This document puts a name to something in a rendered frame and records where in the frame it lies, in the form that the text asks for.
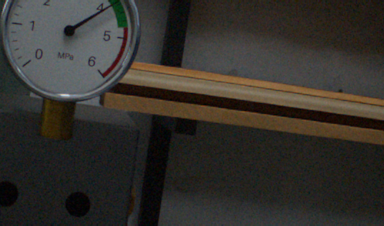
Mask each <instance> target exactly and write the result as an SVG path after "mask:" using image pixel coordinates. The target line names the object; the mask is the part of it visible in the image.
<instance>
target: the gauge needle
mask: <svg viewBox="0 0 384 226"><path fill-rule="evenodd" d="M117 2H119V1H116V2H114V3H113V4H111V5H109V6H107V7H105V9H102V10H101V11H98V12H97V13H95V14H93V15H91V16H90V17H88V18H86V19H84V20H83V21H81V22H79V23H78V24H76V25H74V26H72V25H67V26H65V27H64V34H65V35H66V36H73V35H74V34H75V30H76V29H77V28H79V27H80V26H81V25H83V24H85V23H87V22H88V21H89V20H91V19H93V18H94V17H96V16H97V15H99V14H101V13H102V12H103V11H105V10H106V9H108V8H109V7H111V6H113V5H114V4H116V3H117Z"/></svg>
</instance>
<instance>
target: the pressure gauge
mask: <svg viewBox="0 0 384 226"><path fill-rule="evenodd" d="M116 1H119V2H117V3H116V4H114V5H113V6H111V7H109V8H108V9H106V10H105V11H103V12H102V13H101V14H99V15H97V16H96V17H94V18H93V19H91V20H89V21H88V22H87V23H85V24H83V25H81V26H80V27H79V28H77V29H76V30H75V34H74V35H73V36H66V35H65V34H64V27H65V26H67V25H72V26H74V25H76V24H78V23H79V22H81V21H83V20H84V19H86V18H88V17H90V16H91V15H93V14H95V13H97V12H98V11H101V10H102V9H105V7H107V6H109V5H111V4H113V3H114V2H116ZM140 37H141V23H140V17H139V12H138V8H137V6H136V4H135V0H6V1H5V3H4V7H3V10H2V13H1V18H0V47H1V50H2V55H3V58H4V61H5V62H6V64H7V65H8V67H9V70H10V71H11V73H12V74H13V75H14V76H15V77H16V80H17V81H18V82H19V83H21V84H23V85H24V86H25V87H26V88H27V89H28V90H29V91H31V92H33V93H35V94H36V95H38V96H40V97H42V98H43V103H42V108H41V117H40V123H39V134H40V136H41V137H46V138H49V139H59V140H69V139H70V138H72V131H73V126H74V116H75V111H76V105H77V102H84V101H87V100H90V99H93V98H96V97H99V96H101V95H102V94H104V93H105V92H107V91H109V90H110V89H111V88H113V87H114V86H115V85H116V84H118V83H119V82H120V81H121V80H122V78H123V77H124V76H125V75H126V73H127V72H128V71H129V69H130V67H131V66H132V64H133V62H134V60H135V57H136V55H137V52H138V49H139V43H140Z"/></svg>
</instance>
